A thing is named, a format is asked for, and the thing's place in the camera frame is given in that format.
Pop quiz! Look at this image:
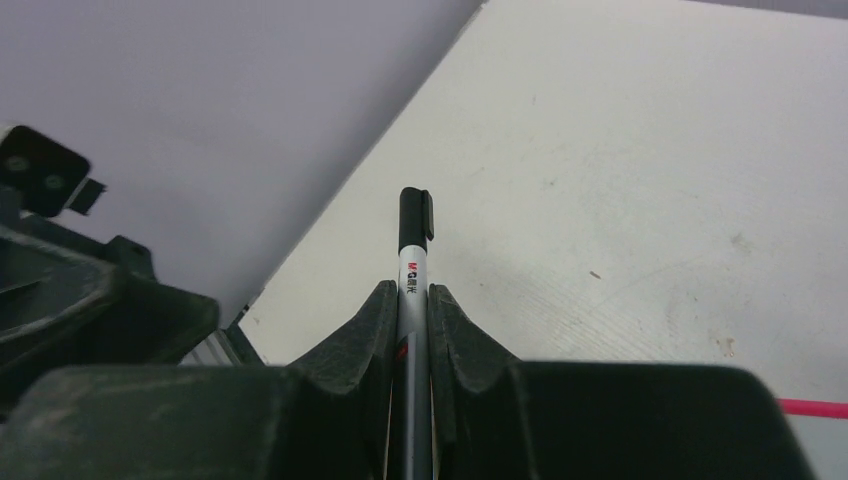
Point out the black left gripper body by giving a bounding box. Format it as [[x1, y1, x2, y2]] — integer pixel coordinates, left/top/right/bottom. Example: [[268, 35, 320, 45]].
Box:
[[1, 185, 156, 279]]

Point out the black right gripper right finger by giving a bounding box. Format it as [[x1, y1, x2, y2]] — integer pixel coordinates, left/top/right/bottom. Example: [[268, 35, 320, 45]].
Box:
[[427, 285, 814, 479]]

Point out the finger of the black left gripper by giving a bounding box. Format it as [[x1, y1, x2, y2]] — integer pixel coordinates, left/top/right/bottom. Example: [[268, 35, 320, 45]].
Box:
[[1, 227, 220, 411]]

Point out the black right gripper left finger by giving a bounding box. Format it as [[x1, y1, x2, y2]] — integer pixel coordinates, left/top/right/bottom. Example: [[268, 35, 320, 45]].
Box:
[[1, 280, 398, 479]]

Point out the black whiteboard marker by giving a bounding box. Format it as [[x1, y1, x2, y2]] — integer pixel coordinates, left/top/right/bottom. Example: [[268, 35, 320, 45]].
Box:
[[387, 241, 435, 480]]

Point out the black marker cap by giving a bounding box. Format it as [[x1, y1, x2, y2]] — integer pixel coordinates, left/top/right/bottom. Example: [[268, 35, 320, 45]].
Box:
[[398, 187, 434, 251]]

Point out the pink-framed whiteboard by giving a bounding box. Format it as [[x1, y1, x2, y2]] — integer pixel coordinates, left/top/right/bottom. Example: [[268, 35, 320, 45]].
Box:
[[778, 399, 847, 480]]

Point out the aluminium table frame rail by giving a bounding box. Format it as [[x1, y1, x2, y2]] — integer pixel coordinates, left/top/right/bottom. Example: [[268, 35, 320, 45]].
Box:
[[179, 330, 241, 366]]

